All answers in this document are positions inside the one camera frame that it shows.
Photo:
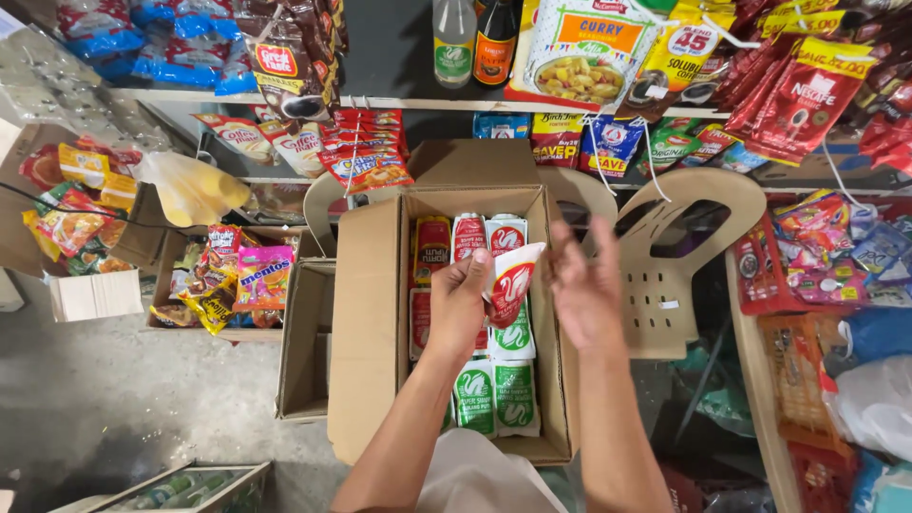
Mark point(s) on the pink candy bag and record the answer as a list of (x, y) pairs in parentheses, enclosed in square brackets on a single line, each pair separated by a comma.
[(264, 276)]

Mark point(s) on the person's white shirt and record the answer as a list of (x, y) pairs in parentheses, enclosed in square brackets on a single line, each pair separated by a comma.
[(484, 477)]

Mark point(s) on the white shelf with goods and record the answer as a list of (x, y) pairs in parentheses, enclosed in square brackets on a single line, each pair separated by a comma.
[(399, 103)]

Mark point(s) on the white green curry mix packet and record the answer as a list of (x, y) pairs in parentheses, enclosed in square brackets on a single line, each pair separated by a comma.
[(584, 57)]

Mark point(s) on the hanging orange seasoning packets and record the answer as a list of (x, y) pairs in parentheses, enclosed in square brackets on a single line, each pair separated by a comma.
[(75, 206)]

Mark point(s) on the red yellow milk powder packet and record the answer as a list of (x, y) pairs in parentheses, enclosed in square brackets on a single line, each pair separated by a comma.
[(557, 139)]

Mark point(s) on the person's right fingers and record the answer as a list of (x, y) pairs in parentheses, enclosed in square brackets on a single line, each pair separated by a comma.
[(584, 249)]

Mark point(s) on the strip of brown coffee sachets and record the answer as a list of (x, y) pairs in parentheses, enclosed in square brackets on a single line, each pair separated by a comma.
[(292, 64)]

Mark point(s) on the strip of white creamer sachets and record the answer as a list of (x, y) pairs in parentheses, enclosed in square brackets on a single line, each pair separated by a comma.
[(285, 146)]

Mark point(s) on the hanging clear plastic bags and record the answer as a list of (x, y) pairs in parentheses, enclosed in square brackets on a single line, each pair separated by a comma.
[(57, 85)]

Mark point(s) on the person's right hand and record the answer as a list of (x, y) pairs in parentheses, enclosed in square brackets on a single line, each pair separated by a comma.
[(591, 299)]

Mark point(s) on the small empty cardboard box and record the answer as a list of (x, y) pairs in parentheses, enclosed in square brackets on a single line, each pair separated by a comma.
[(306, 342)]

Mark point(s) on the red candy bag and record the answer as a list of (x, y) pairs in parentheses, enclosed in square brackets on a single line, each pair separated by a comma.
[(223, 249)]

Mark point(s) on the dark soy sauce bottle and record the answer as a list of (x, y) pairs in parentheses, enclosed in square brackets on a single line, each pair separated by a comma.
[(495, 50)]

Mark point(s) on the red white sauce pouch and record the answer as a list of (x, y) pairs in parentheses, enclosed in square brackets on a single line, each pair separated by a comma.
[(420, 320), (468, 235), (506, 235), (513, 285)]

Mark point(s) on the dark red yellow sauce pouch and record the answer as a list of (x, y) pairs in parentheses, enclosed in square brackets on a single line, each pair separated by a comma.
[(432, 249)]

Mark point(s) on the large open cardboard box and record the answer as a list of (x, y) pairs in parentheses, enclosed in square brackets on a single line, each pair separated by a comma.
[(370, 328)]

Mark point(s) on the yellow black snack bag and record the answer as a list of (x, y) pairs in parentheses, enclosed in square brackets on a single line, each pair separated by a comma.
[(210, 305)]

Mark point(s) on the beige table with goods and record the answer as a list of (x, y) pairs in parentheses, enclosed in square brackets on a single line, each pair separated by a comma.
[(819, 342)]

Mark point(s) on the clear vinegar bottle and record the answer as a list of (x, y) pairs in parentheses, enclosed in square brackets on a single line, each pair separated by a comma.
[(454, 50)]

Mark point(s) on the green drink powder packet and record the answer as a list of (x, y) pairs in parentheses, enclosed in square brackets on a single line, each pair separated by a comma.
[(666, 146)]

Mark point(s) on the blue milk powder packet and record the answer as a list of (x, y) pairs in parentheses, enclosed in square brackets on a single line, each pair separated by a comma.
[(611, 146)]

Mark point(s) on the strip of yellow coffee sachets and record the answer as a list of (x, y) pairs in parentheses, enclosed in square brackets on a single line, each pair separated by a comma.
[(677, 64)]

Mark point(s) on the strips of red coffee sachets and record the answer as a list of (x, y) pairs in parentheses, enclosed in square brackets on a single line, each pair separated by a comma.
[(805, 100)]

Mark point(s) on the crate with bottles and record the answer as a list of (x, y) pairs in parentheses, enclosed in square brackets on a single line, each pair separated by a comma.
[(178, 490)]

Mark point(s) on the heap of blue red packets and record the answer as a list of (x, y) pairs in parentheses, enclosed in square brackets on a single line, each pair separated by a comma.
[(164, 50)]

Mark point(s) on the strip of red cracker packets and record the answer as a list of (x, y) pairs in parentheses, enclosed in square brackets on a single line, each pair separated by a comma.
[(363, 153)]

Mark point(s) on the yellow goods in plastic bag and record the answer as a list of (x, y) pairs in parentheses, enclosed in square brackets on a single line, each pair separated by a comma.
[(192, 189)]

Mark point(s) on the person's left hand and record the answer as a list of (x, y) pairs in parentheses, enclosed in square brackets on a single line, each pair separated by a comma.
[(452, 313)]

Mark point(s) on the cardboard box of candy bags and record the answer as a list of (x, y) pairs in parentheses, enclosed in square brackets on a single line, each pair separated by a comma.
[(214, 285)]

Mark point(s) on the small white carton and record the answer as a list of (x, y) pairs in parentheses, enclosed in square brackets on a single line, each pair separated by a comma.
[(96, 296)]

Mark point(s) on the green white vinegar pouch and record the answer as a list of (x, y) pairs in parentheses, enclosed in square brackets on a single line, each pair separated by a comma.
[(516, 397), (475, 397), (516, 338)]

